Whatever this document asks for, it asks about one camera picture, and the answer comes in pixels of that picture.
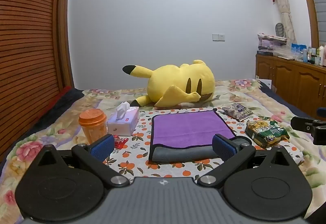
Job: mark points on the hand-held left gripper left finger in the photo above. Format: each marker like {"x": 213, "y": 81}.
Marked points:
{"x": 103, "y": 147}

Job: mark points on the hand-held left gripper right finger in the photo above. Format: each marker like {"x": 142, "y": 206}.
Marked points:
{"x": 223, "y": 147}

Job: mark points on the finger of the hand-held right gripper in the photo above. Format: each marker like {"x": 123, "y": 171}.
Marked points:
{"x": 304, "y": 124}

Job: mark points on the purple towel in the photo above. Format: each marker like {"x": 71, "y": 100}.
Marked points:
{"x": 188, "y": 128}

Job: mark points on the grey towel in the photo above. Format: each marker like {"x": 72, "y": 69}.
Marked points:
{"x": 178, "y": 154}

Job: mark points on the red candy wrapper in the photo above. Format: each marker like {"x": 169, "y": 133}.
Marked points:
{"x": 121, "y": 142}

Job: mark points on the orange lidded cup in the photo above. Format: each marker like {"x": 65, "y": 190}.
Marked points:
{"x": 93, "y": 124}

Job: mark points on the white tissue box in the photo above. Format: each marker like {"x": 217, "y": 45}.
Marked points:
{"x": 123, "y": 123}

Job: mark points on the white orange-print cloth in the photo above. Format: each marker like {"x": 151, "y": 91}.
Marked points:
{"x": 137, "y": 160}

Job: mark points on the green snack packet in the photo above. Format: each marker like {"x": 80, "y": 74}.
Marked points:
{"x": 266, "y": 132}

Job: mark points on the purple floral packet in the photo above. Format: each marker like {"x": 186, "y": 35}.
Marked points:
{"x": 238, "y": 110}

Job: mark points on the wooden cabinet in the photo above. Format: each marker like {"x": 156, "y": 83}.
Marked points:
{"x": 287, "y": 81}

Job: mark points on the white flat box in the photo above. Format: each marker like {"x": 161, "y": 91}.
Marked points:
{"x": 264, "y": 83}

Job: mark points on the dark blue blanket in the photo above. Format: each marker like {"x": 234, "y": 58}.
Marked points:
{"x": 58, "y": 106}

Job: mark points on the row of toiletry bottles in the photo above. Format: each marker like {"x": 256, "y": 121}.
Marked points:
{"x": 309, "y": 54}

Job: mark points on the yellow plush toy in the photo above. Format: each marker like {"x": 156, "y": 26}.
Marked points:
{"x": 178, "y": 83}

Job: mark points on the floral storage box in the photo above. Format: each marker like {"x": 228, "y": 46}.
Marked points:
{"x": 271, "y": 41}

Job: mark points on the grey hand fan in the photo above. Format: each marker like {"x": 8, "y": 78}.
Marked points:
{"x": 279, "y": 29}

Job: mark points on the wooden louvered wardrobe door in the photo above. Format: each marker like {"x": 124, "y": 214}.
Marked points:
{"x": 28, "y": 55}

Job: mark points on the cream curtain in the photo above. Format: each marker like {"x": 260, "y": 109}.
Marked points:
{"x": 282, "y": 2}

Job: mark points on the white wall switch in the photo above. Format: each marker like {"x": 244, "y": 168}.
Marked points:
{"x": 218, "y": 37}

